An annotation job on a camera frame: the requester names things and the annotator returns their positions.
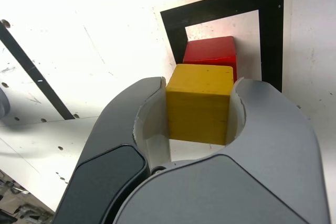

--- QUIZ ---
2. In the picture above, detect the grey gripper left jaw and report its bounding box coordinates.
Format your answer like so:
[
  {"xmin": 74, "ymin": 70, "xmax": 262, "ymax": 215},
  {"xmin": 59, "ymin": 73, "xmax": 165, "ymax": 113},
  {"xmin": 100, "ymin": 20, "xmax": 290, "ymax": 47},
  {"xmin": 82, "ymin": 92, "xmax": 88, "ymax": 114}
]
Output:
[{"xmin": 54, "ymin": 76, "xmax": 172, "ymax": 224}]

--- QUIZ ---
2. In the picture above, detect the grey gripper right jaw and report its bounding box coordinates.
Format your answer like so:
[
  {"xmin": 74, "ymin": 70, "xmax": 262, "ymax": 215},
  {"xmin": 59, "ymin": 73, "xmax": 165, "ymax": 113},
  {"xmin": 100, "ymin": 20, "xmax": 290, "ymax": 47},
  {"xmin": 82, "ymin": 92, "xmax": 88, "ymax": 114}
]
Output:
[{"xmin": 112, "ymin": 76, "xmax": 331, "ymax": 224}]

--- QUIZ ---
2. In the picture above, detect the yellow cube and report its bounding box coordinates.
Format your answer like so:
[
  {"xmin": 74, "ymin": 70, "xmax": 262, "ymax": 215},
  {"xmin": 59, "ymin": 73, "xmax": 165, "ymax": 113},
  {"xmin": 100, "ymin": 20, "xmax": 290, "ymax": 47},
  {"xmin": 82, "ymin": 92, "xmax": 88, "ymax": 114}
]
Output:
[{"xmin": 165, "ymin": 63, "xmax": 234, "ymax": 146}]

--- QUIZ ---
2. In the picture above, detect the red cube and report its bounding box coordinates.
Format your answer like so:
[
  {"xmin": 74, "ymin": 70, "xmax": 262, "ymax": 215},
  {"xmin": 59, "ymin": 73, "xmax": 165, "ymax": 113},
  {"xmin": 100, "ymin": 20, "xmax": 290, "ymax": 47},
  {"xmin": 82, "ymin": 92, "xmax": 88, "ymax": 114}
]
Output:
[{"xmin": 182, "ymin": 36, "xmax": 238, "ymax": 82}]

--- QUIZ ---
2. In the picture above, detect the black tape square outline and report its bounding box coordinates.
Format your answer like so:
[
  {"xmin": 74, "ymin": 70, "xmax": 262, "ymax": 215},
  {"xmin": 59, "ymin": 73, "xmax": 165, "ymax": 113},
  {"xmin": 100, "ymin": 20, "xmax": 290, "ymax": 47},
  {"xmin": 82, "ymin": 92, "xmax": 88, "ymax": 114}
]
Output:
[{"xmin": 159, "ymin": 0, "xmax": 286, "ymax": 93}]

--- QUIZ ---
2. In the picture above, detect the black tape strip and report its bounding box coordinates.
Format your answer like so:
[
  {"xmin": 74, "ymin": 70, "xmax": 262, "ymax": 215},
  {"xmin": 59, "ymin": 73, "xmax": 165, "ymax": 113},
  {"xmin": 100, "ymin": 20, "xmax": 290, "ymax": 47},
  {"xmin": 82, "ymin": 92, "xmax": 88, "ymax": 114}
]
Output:
[{"xmin": 0, "ymin": 22, "xmax": 76, "ymax": 120}]

